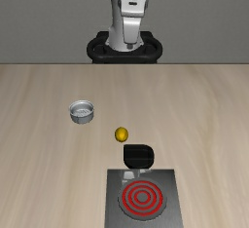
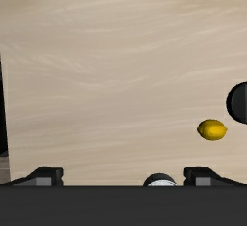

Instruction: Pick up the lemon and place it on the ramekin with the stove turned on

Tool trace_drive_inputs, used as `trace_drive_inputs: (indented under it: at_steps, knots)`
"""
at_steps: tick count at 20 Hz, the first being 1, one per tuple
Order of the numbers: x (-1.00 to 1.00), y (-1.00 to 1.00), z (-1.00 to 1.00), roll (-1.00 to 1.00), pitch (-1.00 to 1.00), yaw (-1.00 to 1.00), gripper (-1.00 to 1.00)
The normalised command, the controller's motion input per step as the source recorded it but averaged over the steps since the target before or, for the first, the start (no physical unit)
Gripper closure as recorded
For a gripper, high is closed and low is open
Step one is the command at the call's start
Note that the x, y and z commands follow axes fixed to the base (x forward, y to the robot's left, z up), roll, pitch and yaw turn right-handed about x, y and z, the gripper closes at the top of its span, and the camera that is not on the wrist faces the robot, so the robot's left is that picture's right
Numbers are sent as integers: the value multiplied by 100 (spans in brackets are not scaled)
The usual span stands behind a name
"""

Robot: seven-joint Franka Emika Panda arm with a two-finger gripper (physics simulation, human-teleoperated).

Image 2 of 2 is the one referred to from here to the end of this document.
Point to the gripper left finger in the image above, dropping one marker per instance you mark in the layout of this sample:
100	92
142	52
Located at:
48	175

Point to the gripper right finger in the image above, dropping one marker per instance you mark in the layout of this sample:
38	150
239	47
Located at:
198	175

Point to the yellow lemon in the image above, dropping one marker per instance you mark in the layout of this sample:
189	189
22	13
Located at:
211	129

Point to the round black pan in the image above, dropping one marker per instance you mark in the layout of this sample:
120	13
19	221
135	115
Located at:
238	102

